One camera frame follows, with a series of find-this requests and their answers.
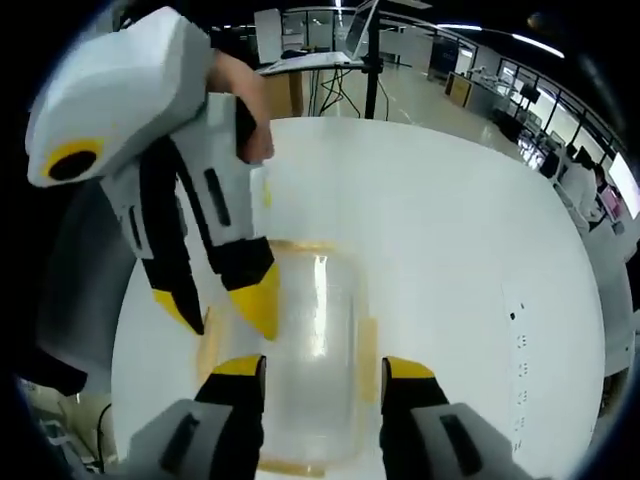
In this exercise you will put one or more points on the ceiling light strip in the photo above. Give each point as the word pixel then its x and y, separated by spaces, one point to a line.
pixel 505 39

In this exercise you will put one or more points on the white laptop stand table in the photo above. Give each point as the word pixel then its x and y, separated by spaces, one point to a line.
pixel 310 62

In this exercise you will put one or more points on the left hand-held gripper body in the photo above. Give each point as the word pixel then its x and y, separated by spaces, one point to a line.
pixel 120 90

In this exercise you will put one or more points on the clear container with yellow buckle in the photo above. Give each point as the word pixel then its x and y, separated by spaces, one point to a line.
pixel 325 325

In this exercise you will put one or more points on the white board panel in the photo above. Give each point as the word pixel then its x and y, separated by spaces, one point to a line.
pixel 267 35

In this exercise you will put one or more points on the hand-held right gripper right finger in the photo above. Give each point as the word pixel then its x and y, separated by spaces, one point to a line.
pixel 435 440

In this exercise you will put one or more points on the person's left hand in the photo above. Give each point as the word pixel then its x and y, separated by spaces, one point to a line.
pixel 250 95

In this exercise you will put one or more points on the wooden cabinet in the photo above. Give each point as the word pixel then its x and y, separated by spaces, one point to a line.
pixel 459 90

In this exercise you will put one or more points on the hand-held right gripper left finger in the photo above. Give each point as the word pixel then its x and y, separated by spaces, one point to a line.
pixel 200 435

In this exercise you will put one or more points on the black stand frame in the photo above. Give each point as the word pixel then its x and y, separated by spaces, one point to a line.
pixel 372 80

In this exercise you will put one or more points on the monitor screen on stand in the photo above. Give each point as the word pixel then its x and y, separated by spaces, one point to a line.
pixel 360 27

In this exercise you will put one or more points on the bright wall screen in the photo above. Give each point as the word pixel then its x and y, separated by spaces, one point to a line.
pixel 625 175

